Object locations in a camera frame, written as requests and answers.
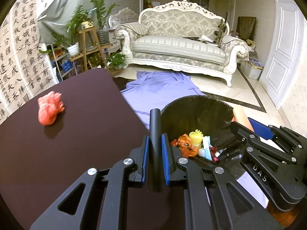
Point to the clear storage box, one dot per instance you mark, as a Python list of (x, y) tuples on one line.
[(254, 69)]

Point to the ornate white armchair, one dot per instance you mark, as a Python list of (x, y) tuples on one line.
[(123, 16)]

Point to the yellow decorated pot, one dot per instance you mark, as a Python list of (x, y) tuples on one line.
[(87, 25)]

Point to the wooden plant stand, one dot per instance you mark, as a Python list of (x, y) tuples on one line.
[(90, 43)]

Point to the dark slender ornament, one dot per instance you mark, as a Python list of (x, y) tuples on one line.
[(221, 31)]

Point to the ornate white grey sofa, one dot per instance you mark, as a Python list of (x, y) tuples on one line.
[(177, 45)]

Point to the yellow foam net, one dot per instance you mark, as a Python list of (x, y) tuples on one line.
[(196, 137)]

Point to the pale patterned blanket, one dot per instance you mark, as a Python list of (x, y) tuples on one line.
[(233, 43)]

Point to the metal shelf rack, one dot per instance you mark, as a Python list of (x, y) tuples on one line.
[(56, 64)]

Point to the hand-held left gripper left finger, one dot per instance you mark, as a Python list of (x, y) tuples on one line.
[(145, 159)]

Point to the white and blue packet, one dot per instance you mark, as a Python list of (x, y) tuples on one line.
[(206, 142)]

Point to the grey tarp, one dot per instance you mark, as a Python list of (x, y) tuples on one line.
[(55, 2)]

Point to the plant in white pot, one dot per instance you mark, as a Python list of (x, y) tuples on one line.
[(73, 49)]

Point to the blue crate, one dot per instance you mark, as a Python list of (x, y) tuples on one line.
[(66, 66)]

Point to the small green floor plant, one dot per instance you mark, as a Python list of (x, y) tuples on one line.
[(116, 61)]

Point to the calligraphy wall hanging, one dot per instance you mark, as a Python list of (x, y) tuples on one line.
[(19, 52)]

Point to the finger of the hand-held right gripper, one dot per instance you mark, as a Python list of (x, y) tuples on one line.
[(238, 129), (260, 127)]

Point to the white panel door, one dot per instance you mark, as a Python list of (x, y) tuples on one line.
[(280, 52)]

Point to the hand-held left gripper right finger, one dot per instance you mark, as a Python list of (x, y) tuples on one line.
[(165, 159)]

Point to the orange plastic bag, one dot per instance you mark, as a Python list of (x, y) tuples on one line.
[(186, 146)]

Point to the purple cloth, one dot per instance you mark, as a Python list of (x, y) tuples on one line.
[(163, 88)]

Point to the dark red cloth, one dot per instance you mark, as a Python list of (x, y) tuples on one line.
[(214, 153)]

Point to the orange brown fuzzy cloth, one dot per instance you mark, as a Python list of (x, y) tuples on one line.
[(283, 216)]

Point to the black trash bin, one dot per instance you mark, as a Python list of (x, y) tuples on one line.
[(191, 110)]

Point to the black tube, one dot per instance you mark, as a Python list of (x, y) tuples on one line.
[(155, 129)]

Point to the tall plant in grey pot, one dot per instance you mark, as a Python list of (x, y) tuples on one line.
[(103, 34)]

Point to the red patterned plastic bag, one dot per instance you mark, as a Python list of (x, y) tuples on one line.
[(50, 110)]

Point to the papers on sofa seat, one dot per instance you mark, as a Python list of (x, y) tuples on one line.
[(199, 39)]

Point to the grey striped blanket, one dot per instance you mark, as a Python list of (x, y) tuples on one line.
[(138, 28)]

